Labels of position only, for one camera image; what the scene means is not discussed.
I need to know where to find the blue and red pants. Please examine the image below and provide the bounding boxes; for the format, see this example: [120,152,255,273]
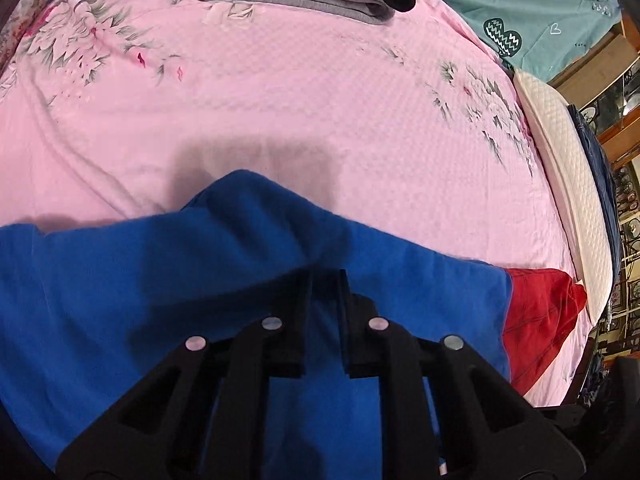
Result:
[1,171,587,479]

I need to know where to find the dark blue jeans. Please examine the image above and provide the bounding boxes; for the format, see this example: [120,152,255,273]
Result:
[567,105,622,280]

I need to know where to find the cream quilted pillow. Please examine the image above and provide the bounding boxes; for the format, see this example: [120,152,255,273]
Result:
[513,70,616,323]

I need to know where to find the pink floral bedsheet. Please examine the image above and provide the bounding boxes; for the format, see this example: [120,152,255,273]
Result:
[0,0,594,408]

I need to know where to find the wooden headboard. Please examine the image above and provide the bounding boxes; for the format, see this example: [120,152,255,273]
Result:
[551,12,639,169]

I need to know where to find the teal heart pattern pillow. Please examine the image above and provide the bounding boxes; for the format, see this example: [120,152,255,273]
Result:
[442,0,622,81]

